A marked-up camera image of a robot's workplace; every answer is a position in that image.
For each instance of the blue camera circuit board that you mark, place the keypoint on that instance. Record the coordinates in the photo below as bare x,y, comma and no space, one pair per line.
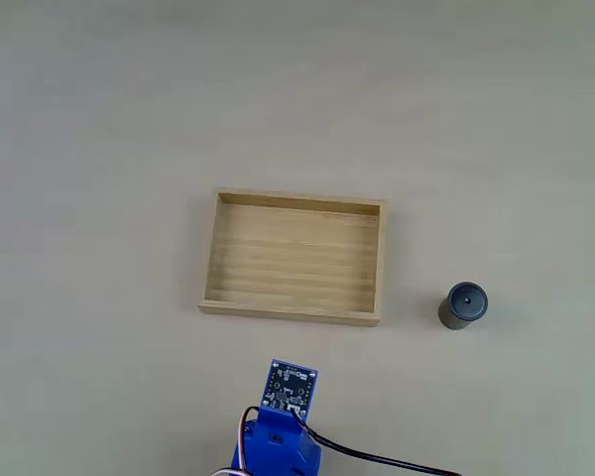
290,389

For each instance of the black cylinder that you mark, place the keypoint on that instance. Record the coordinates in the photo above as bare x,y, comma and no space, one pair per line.
462,307

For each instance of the shallow wooden box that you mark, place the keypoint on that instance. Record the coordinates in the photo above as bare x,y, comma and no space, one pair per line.
292,258

